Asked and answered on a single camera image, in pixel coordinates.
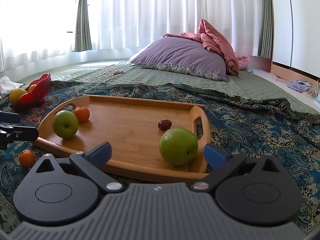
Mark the small mandarin with stem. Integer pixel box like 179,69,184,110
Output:
19,150,35,168

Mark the orange mandarin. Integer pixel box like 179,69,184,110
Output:
72,107,90,123

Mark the dark red date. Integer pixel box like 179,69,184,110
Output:
158,119,172,131

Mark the yellow fruit in bowl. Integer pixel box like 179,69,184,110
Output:
9,88,27,105

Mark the red fruit bowl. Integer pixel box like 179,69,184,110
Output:
10,73,51,112

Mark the white cloth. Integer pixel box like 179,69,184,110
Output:
0,76,23,98

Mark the orange fruit in bowl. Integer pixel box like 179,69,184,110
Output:
28,84,37,93

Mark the teal paisley throw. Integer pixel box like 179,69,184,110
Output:
0,80,320,235

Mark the left green apple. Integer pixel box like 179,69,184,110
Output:
52,110,79,139

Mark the green apple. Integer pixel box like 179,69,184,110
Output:
52,110,79,139
159,127,199,166

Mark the right green apple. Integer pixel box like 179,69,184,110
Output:
159,127,199,166

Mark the wooden serving tray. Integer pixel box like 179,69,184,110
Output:
33,95,210,183

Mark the green quilted bedspread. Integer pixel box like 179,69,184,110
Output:
17,59,320,116

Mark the small item on bedspread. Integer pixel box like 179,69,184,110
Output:
107,69,123,77

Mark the pink crumpled blanket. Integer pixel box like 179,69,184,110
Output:
163,18,250,75

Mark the white sheer curtain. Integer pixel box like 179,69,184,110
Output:
1,0,263,73

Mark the green striped curtain left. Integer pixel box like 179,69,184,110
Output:
73,0,92,52

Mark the green striped curtain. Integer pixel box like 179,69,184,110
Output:
73,0,92,52
258,0,274,59

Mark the lavender cloth on floor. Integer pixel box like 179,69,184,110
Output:
287,79,311,93

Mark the purple pillow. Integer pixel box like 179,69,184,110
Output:
129,36,227,81

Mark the green striped curtain right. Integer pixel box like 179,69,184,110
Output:
258,0,274,59

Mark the white wardrobe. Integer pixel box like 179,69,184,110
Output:
273,0,319,77

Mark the white charger with cable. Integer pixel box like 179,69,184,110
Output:
310,80,320,108

